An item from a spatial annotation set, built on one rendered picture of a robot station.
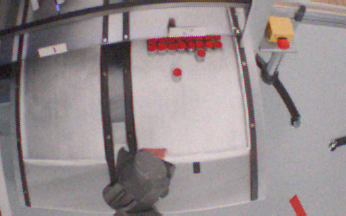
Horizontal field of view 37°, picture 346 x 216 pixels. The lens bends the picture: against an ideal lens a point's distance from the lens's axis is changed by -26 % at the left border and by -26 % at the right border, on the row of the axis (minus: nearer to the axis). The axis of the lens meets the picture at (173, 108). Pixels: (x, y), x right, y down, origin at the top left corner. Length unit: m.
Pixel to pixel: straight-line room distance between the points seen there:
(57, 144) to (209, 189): 0.40
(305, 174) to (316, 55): 0.57
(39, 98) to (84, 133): 0.17
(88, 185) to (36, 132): 0.20
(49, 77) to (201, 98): 0.40
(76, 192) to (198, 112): 0.37
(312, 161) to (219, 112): 1.04
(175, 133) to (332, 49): 1.35
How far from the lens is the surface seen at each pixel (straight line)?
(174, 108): 1.56
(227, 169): 1.54
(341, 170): 2.57
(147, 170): 0.99
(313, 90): 2.59
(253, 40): 1.56
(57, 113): 1.57
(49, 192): 1.54
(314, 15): 1.68
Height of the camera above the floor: 2.39
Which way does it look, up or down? 75 degrees down
